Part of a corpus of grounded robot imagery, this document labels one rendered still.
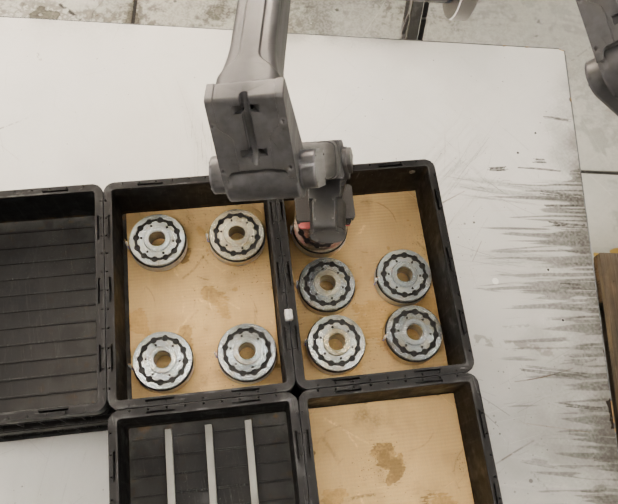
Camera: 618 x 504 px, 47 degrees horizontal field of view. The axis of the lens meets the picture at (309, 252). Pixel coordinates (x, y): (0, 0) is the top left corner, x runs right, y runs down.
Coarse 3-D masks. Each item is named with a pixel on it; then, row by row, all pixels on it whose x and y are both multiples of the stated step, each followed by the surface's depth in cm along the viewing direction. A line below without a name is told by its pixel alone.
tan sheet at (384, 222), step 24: (408, 192) 141; (288, 216) 137; (360, 216) 138; (384, 216) 139; (408, 216) 139; (360, 240) 136; (384, 240) 137; (408, 240) 137; (360, 264) 135; (360, 288) 133; (432, 288) 134; (312, 312) 131; (360, 312) 131; (384, 312) 132; (432, 312) 132; (384, 360) 128; (432, 360) 129
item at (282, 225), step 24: (360, 168) 131; (384, 168) 131; (408, 168) 132; (432, 168) 132; (432, 192) 130; (288, 240) 125; (288, 264) 124; (288, 288) 121; (456, 288) 123; (456, 312) 122; (312, 384) 116; (336, 384) 116
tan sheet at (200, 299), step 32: (128, 224) 134; (192, 224) 135; (128, 256) 132; (192, 256) 133; (128, 288) 130; (160, 288) 130; (192, 288) 131; (224, 288) 131; (256, 288) 132; (160, 320) 128; (192, 320) 129; (224, 320) 129; (256, 320) 129; (192, 384) 124; (224, 384) 125; (256, 384) 125
